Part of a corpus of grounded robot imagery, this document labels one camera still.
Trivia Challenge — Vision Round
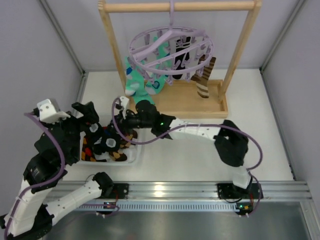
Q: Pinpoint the brown argyle sock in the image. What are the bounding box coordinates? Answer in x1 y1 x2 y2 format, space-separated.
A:
108 129 138 162

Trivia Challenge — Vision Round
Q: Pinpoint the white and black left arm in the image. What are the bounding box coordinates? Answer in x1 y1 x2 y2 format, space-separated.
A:
0 99 114 240

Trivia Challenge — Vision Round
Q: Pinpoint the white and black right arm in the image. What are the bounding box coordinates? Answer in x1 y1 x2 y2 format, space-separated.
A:
111 97 252 193

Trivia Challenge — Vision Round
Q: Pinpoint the purple round clip hanger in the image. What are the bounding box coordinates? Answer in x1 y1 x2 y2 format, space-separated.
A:
128 0 215 85

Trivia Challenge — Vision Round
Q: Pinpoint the orange argyle sock in basket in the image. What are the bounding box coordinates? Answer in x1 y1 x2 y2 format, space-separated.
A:
81 137 97 162

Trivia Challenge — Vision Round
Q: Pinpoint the white plastic basket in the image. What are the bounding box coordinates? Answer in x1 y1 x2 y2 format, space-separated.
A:
80 121 143 167

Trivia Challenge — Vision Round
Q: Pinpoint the mint green sock left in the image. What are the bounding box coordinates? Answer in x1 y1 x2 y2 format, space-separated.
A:
124 56 155 105

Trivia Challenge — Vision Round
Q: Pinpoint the mint green sock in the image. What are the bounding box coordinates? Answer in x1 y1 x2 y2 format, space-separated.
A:
145 41 172 95
124 56 155 105

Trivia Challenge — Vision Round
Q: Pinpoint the mint green sock right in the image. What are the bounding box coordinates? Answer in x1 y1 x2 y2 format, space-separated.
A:
145 41 172 95

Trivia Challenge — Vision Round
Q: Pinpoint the wooden hanging rack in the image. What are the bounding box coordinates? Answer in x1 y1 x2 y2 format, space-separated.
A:
98 0 262 119

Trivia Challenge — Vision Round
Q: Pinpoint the brown striped sock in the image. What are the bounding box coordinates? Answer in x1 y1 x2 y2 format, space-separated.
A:
191 57 217 99

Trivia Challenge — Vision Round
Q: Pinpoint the black white striped sock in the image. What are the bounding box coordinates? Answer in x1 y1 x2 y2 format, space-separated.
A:
172 36 191 80

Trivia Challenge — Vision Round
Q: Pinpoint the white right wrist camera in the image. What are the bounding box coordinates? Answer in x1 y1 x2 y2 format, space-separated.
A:
119 96 130 119

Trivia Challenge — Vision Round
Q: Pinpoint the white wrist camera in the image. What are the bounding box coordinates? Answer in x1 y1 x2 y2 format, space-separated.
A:
33 98 71 124
119 96 130 119

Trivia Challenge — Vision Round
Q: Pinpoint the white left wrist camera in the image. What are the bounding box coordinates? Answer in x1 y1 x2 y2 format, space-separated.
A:
33 98 71 124

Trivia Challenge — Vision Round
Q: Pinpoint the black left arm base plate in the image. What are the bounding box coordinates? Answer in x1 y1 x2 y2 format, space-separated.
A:
99 183 130 200

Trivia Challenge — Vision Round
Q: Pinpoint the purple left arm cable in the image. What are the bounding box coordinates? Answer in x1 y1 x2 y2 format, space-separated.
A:
3 112 121 236

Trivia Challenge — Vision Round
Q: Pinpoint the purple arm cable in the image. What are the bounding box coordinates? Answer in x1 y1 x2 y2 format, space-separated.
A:
3 112 121 236
111 97 265 218

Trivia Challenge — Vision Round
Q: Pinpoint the grey slotted cable duct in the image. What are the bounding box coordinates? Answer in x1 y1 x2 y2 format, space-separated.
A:
74 201 241 213

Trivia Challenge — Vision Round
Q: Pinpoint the aluminium mounting rail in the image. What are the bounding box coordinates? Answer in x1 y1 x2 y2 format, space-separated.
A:
49 181 313 201

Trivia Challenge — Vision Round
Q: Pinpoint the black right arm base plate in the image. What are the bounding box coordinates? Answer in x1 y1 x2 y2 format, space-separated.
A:
217 182 264 203

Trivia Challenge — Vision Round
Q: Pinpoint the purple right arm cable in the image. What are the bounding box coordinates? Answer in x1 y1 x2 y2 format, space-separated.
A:
111 97 265 218

